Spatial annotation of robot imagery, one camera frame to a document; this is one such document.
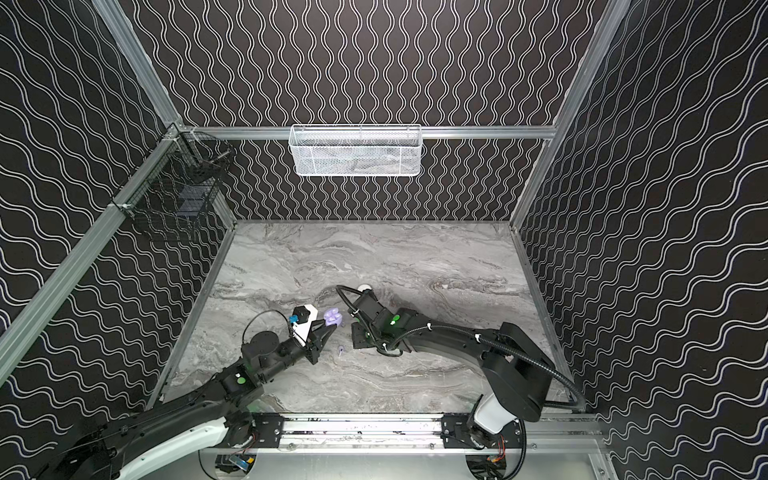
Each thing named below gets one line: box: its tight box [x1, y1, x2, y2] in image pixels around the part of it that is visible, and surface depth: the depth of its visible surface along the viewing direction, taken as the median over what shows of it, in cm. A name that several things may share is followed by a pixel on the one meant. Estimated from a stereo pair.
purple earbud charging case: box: [324, 308, 343, 327], surface depth 78 cm
